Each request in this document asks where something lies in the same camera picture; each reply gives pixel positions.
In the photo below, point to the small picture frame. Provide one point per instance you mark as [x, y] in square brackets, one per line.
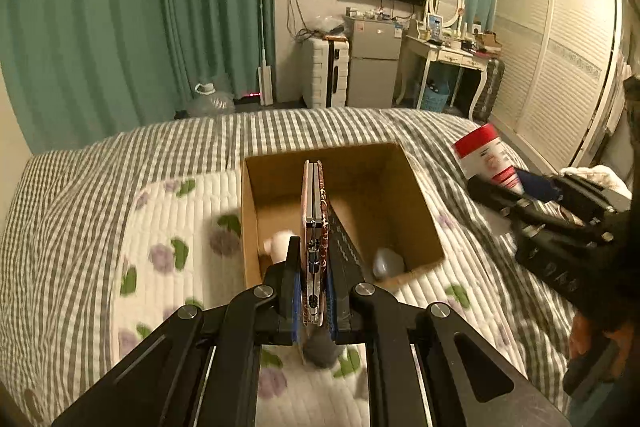
[435, 26]

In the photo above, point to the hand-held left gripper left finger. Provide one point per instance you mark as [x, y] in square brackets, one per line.
[296, 307]

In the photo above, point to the brown cardboard box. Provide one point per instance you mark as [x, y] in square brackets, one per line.
[395, 207]

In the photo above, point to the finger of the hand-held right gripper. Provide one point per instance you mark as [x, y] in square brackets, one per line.
[497, 202]
[537, 187]

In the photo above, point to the white flat mop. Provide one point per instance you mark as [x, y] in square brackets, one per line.
[265, 84]

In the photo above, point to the grey checked bed sheet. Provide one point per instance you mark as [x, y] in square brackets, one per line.
[75, 217]

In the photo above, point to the grey round object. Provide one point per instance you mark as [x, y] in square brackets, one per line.
[320, 351]

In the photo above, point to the dark suitcase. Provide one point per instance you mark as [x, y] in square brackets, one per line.
[489, 89]

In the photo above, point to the clear plastic bag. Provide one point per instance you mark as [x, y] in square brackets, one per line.
[326, 25]

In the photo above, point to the person's right hand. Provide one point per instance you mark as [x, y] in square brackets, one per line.
[582, 337]

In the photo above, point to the brown small box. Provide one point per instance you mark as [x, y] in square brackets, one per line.
[488, 41]

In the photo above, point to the white cloth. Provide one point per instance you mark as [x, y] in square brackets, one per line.
[602, 179]

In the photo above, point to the red and white can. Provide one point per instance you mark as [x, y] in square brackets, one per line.
[482, 154]

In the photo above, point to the clear plastic water jug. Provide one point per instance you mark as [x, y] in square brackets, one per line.
[212, 102]

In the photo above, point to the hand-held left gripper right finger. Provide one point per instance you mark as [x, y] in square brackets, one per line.
[334, 326]

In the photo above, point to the white floral quilt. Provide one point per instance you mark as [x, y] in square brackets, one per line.
[170, 227]

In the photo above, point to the white louvred wardrobe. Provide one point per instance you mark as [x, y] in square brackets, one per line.
[560, 67]

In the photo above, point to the white dressing table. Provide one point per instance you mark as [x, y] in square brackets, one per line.
[440, 54]

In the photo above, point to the silver small fridge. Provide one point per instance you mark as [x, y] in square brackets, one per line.
[372, 67]

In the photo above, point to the white suitcase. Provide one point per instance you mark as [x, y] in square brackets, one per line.
[320, 74]

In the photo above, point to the blue plastic basket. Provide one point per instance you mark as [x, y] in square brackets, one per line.
[434, 97]

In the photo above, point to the translucent plastic bottle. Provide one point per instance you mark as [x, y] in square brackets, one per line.
[388, 263]

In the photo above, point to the pink thin folding case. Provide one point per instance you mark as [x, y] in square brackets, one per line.
[314, 227]

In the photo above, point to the small white bottle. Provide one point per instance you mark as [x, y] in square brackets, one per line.
[277, 244]

